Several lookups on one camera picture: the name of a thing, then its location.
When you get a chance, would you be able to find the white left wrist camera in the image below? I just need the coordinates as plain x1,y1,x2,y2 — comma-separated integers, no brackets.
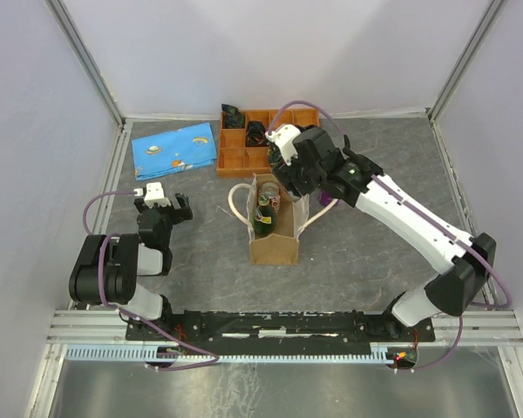
144,182,171,208

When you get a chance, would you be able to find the dark rolled fabric top left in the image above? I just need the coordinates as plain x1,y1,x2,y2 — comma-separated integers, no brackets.
221,104,245,129

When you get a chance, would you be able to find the dark rolled fabric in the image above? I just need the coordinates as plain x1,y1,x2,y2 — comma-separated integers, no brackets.
246,120,268,147
221,104,245,129
268,146,282,170

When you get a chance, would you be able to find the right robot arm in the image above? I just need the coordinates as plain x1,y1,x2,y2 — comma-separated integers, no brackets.
266,125,497,340

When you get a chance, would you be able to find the blue space print cloth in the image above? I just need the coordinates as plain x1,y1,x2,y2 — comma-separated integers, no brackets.
132,123,217,181

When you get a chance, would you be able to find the dark rolled fabric bottom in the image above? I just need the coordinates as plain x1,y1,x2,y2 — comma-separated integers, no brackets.
268,146,282,170

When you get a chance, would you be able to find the aluminium frame post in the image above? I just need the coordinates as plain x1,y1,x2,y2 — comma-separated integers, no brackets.
44,0,126,126
427,0,506,123

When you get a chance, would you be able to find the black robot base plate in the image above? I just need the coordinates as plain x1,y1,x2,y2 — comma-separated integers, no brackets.
125,308,437,356

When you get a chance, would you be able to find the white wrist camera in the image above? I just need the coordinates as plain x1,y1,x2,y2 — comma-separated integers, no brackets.
144,182,171,208
265,124,301,165

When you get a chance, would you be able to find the dark rolled fabric middle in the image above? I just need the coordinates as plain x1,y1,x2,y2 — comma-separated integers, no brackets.
246,120,268,147

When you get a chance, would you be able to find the green glass bottle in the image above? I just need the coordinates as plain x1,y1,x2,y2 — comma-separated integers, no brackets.
253,194,276,238

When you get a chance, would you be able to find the aluminium frame post right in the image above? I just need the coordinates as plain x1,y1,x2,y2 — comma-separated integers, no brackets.
427,0,506,123

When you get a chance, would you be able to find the aluminium frame post left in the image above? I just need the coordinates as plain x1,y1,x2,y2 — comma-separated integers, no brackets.
44,0,126,126

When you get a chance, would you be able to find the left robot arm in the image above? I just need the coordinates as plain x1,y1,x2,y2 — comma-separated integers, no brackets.
68,183,193,340

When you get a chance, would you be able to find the burlap canvas tote bag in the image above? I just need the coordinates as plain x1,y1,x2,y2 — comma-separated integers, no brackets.
228,174,338,266

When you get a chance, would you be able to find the wooden compartment tray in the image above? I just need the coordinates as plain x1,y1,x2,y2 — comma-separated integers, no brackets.
215,107,322,179

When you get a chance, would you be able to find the red soda can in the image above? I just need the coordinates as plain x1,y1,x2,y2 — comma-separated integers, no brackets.
259,182,281,213

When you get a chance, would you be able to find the blue slotted cable duct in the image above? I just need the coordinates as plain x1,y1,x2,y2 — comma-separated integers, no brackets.
64,341,402,362

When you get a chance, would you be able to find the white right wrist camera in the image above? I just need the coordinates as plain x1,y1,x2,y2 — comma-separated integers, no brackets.
265,124,301,165

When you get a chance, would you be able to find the aluminium frame rail front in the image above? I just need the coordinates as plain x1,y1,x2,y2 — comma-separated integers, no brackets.
46,310,523,347

